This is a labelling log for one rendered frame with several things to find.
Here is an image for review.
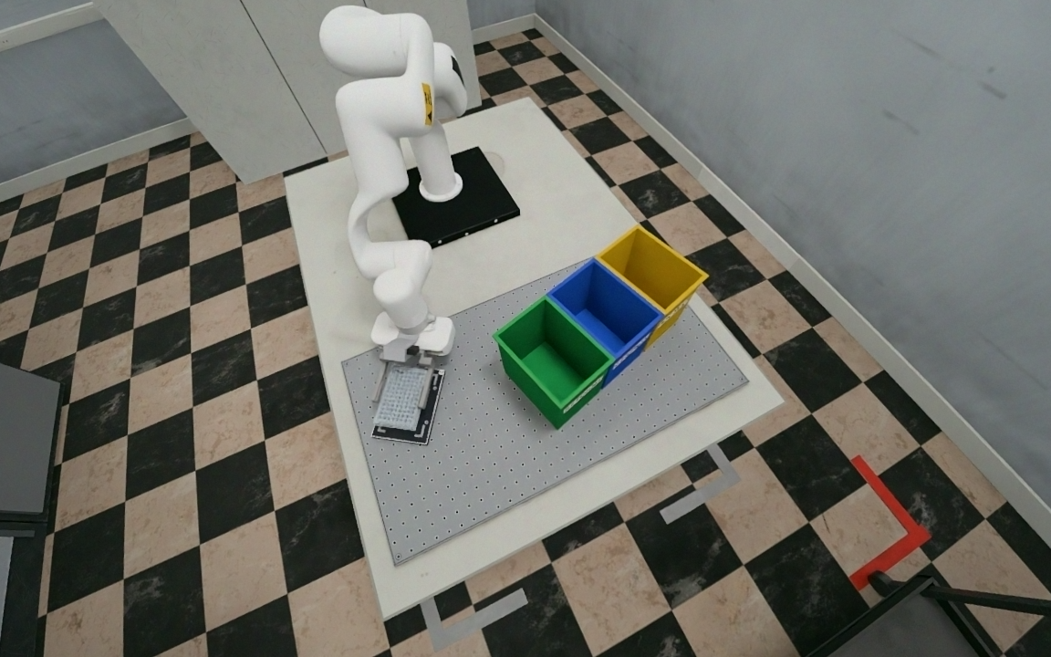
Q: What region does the green bin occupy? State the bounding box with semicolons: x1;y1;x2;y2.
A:
492;295;616;430

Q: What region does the yellow recycle bin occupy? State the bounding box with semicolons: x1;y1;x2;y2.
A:
595;224;708;352

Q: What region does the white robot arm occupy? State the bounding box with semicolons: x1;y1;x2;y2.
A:
320;5;467;362

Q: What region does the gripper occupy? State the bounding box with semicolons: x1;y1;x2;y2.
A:
370;311;455;409

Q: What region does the blue bin with label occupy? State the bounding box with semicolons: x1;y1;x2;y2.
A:
547;256;665;390

